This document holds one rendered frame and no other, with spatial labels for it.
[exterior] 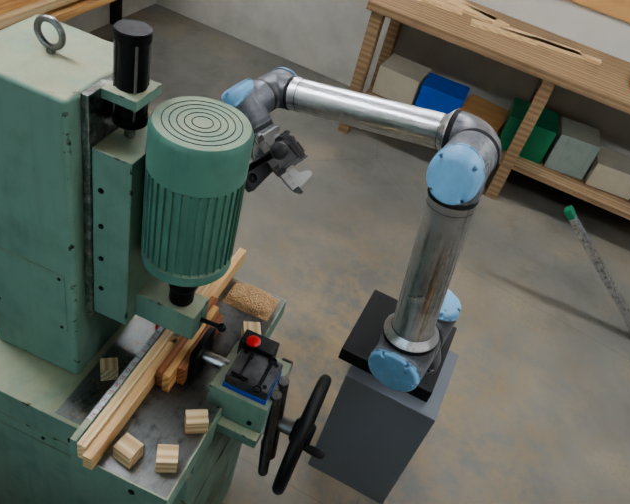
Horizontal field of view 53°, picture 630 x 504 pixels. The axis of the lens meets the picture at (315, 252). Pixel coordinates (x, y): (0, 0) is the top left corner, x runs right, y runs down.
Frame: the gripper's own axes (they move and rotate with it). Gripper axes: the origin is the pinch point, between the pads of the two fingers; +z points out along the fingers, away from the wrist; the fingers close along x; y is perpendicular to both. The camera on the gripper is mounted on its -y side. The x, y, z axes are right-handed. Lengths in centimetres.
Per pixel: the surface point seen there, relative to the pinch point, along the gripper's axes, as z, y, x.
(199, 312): 4.1, -31.6, 13.6
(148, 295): 1.1, -38.0, 4.9
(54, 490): -19, -93, 35
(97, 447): 18, -60, 19
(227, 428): 7, -43, 37
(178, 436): 12, -50, 30
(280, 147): 13.5, 1.5, -5.2
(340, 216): -195, 24, 76
